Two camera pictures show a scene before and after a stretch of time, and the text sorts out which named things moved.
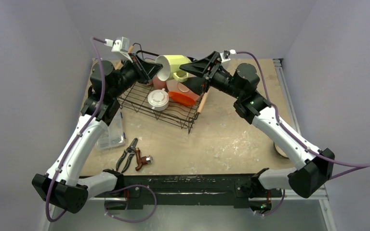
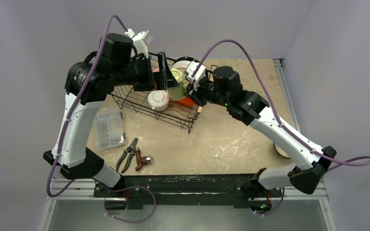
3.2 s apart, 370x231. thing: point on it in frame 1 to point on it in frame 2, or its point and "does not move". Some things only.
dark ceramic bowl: (280, 151) does not move
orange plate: (182, 98) does not move
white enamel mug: (158, 99) does not move
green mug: (171, 64) to (177, 94)
